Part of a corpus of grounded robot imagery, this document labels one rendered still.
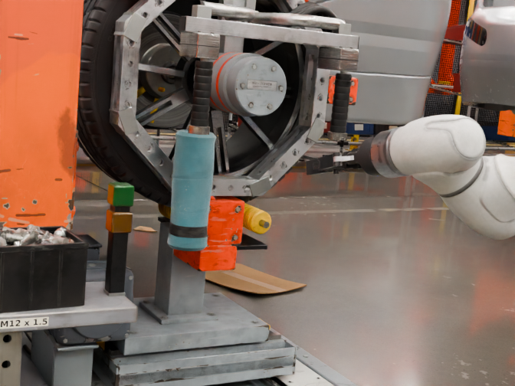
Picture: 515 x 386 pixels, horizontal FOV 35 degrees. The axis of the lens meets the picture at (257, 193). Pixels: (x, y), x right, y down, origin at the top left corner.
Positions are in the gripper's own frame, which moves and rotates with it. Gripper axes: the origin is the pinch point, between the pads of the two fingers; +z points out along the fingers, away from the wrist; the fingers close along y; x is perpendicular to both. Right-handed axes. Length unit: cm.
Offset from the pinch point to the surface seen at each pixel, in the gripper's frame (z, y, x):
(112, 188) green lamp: 4.7, 44.4, 3.8
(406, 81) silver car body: 53, -79, -33
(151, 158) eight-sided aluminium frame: 32.1, 22.5, -5.1
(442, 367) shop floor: 54, -87, 58
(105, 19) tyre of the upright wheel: 33, 32, -36
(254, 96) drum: 12.5, 6.7, -16.5
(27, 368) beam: 62, 43, 42
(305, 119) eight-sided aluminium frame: 29.8, -20.0, -15.3
